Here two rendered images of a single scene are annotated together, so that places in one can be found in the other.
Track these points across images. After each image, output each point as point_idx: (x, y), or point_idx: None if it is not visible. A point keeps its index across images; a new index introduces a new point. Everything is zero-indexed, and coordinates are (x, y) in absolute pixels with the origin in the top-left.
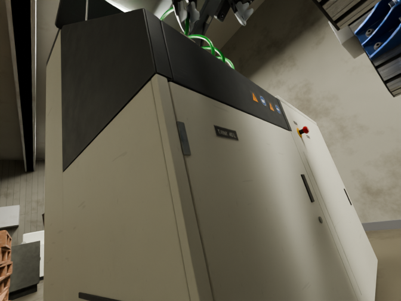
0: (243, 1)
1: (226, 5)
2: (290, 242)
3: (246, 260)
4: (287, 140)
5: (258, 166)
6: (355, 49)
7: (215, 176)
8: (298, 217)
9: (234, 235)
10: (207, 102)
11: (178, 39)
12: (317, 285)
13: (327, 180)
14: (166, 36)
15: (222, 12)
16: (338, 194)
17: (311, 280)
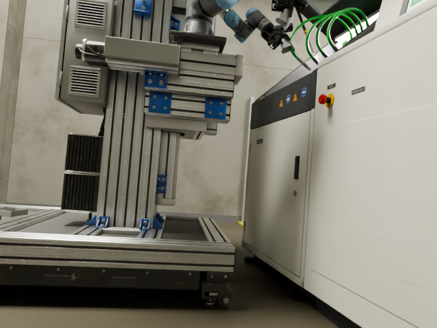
0: (281, 7)
1: (294, 2)
2: (266, 189)
3: (253, 183)
4: (298, 125)
5: (266, 153)
6: (236, 80)
7: (253, 159)
8: (276, 181)
9: (252, 176)
10: (257, 130)
11: (256, 106)
12: (271, 212)
13: (358, 161)
14: (253, 110)
15: (298, 6)
16: (380, 188)
17: (269, 208)
